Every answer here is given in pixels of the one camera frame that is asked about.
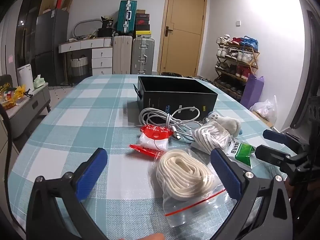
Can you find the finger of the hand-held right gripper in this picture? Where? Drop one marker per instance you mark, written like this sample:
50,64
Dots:
275,135
270,155

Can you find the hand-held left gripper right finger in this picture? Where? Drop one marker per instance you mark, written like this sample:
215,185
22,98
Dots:
226,172

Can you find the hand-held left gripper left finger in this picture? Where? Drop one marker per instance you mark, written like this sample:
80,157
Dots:
91,172

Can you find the green and white sachet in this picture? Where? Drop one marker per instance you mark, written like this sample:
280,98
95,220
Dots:
241,152

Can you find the red and white glue packet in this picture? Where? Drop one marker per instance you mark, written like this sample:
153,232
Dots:
153,140

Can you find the black cardboard box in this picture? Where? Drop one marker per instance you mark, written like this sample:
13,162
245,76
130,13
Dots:
162,97

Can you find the person's left hand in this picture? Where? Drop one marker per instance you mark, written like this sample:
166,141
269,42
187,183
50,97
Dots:
152,237

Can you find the white plastic bag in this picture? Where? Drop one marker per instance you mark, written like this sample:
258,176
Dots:
265,111

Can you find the purple bag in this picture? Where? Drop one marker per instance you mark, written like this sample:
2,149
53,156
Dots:
252,92

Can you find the wooden shoe rack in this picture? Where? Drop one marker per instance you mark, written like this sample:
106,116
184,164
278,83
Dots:
255,60

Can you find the grey sideboard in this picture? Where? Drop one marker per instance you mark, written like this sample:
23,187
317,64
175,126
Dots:
32,107

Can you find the collection of assorted shoes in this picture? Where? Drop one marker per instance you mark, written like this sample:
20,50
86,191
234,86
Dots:
235,55

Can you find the blue bag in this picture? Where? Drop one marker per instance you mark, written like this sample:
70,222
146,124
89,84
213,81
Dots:
251,43

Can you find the pale green tissue pack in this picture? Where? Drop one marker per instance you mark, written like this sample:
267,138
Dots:
39,81

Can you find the white laundry basket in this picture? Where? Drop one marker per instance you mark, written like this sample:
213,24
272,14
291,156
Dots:
79,67

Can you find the yellow packaged goods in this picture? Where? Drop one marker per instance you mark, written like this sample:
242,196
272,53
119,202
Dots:
11,96

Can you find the white drawer desk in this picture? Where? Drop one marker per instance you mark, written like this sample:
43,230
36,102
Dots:
101,58

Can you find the white air purifier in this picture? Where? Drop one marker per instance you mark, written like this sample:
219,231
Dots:
25,76

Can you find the beige suitcase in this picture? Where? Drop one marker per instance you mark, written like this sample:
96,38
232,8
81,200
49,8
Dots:
122,55

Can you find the silver suitcase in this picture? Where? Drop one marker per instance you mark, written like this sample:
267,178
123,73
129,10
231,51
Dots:
143,56

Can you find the grey refrigerator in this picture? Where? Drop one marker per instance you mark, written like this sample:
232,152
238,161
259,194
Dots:
51,45

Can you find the wooden door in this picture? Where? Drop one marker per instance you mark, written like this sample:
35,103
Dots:
185,30

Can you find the oval mirror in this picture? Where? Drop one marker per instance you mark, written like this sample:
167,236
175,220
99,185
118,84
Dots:
85,26

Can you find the black paper bag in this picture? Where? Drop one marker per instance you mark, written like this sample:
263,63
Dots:
108,23

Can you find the plain black shoe box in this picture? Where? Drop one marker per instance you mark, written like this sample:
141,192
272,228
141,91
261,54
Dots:
142,27

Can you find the teal suitcase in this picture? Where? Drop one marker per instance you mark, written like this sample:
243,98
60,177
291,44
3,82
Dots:
126,17

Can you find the black shoe box red logo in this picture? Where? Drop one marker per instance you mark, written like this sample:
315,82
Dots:
142,22

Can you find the black shoe box white label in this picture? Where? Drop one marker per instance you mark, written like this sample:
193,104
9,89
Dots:
142,16

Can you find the tan shoe box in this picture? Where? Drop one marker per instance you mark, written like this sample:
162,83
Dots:
142,11

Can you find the small cardboard box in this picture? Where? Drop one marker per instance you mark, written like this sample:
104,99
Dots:
68,3

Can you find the red paper bag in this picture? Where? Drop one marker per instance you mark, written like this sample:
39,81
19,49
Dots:
59,2

